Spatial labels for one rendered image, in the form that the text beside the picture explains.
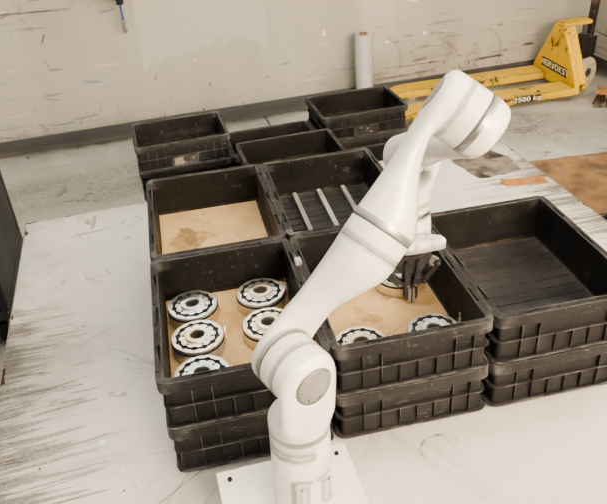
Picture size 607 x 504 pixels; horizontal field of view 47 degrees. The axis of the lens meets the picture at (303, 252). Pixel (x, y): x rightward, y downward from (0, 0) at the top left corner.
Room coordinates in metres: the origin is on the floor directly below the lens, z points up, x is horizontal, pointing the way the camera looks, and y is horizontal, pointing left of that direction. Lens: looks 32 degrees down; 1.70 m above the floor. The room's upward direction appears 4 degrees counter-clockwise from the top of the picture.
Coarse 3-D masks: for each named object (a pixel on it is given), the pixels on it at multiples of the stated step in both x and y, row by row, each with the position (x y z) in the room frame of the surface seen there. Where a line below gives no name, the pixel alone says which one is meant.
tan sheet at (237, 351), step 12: (228, 300) 1.22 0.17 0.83; (288, 300) 1.20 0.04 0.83; (228, 312) 1.18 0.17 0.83; (240, 312) 1.17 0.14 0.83; (168, 324) 1.15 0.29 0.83; (228, 324) 1.14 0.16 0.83; (240, 324) 1.13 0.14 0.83; (168, 336) 1.11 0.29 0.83; (228, 336) 1.10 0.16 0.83; (240, 336) 1.09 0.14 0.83; (228, 348) 1.06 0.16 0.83; (240, 348) 1.06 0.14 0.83; (228, 360) 1.02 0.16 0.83; (240, 360) 1.02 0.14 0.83
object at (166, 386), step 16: (272, 240) 1.29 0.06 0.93; (288, 240) 1.29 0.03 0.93; (176, 256) 1.26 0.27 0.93; (192, 256) 1.25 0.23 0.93; (288, 256) 1.22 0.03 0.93; (160, 320) 1.04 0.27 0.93; (160, 336) 0.99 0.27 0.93; (320, 336) 0.95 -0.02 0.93; (160, 352) 0.94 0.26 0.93; (160, 368) 0.90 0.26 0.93; (224, 368) 0.89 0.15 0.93; (240, 368) 0.88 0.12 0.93; (160, 384) 0.86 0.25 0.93; (176, 384) 0.86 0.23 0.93; (192, 384) 0.87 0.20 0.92; (208, 384) 0.87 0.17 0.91
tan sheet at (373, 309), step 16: (352, 304) 1.17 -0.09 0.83; (368, 304) 1.17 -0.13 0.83; (384, 304) 1.16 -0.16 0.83; (400, 304) 1.16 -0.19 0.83; (416, 304) 1.15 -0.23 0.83; (432, 304) 1.15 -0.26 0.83; (336, 320) 1.12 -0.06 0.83; (352, 320) 1.12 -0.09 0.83; (368, 320) 1.11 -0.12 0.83; (384, 320) 1.11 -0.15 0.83; (400, 320) 1.10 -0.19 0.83; (336, 336) 1.07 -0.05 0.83
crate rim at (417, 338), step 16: (448, 256) 1.17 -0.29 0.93; (304, 272) 1.16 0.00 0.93; (464, 288) 1.06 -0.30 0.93; (480, 304) 1.01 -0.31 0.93; (480, 320) 0.96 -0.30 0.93; (400, 336) 0.93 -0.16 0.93; (416, 336) 0.93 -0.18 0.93; (432, 336) 0.94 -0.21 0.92; (448, 336) 0.94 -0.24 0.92; (464, 336) 0.95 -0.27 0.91; (336, 352) 0.91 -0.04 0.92; (352, 352) 0.91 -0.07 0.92; (368, 352) 0.92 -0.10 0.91; (384, 352) 0.92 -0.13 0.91
